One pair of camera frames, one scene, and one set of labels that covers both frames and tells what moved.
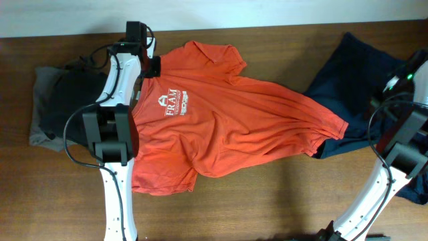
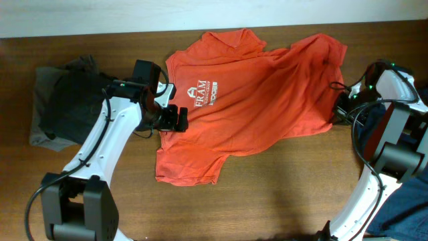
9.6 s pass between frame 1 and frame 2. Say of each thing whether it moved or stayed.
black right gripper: moved
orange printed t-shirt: moved
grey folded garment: stayed
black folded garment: stayed
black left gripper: moved
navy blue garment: moved
